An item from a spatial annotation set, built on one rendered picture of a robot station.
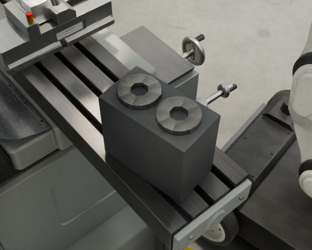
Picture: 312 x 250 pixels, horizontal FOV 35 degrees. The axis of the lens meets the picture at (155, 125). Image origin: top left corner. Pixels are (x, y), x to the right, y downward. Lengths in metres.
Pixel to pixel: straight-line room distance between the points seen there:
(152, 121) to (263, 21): 2.13
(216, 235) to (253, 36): 1.58
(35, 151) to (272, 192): 0.71
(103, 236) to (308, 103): 0.95
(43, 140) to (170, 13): 1.81
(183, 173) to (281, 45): 1.99
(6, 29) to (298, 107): 0.78
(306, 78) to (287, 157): 0.49
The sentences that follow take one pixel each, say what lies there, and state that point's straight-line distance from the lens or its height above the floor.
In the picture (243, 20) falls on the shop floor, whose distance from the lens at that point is 3.01.
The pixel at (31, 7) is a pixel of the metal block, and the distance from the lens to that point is 1.32.
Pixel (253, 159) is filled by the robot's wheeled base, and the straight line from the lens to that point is 1.56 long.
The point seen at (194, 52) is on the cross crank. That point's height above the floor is 0.63.
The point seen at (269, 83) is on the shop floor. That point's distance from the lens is 2.64.
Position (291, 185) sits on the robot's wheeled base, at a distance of 1.56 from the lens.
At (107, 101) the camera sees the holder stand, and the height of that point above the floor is 1.11.
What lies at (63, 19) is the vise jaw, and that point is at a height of 1.01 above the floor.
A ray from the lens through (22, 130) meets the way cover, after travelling 1.28.
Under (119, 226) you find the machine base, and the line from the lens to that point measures 1.85.
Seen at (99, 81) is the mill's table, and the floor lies 0.93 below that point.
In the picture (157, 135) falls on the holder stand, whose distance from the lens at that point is 0.92.
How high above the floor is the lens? 1.84
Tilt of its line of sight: 51 degrees down
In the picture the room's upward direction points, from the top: 1 degrees clockwise
